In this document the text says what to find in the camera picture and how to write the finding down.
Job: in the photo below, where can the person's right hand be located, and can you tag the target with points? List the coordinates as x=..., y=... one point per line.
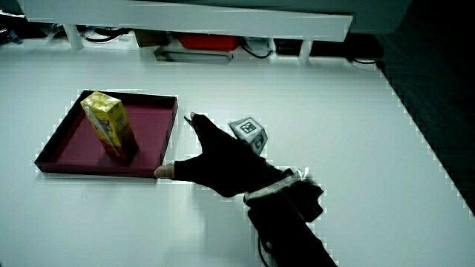
x=222, y=163

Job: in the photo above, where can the yellow ice redtea carton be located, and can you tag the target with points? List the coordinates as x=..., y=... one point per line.
x=110, y=124

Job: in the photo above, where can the person's right forearm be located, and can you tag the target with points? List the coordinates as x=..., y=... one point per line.
x=285, y=226

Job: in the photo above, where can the maroon square tray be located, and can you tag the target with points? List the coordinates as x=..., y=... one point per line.
x=148, y=130

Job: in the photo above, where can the red box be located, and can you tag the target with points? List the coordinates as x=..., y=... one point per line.
x=208, y=41

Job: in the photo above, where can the black box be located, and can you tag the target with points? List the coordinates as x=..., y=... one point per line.
x=287, y=46

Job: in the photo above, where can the brown cardboard box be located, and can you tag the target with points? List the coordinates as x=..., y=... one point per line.
x=150, y=38

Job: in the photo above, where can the white raised shelf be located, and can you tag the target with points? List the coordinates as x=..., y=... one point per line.
x=185, y=18

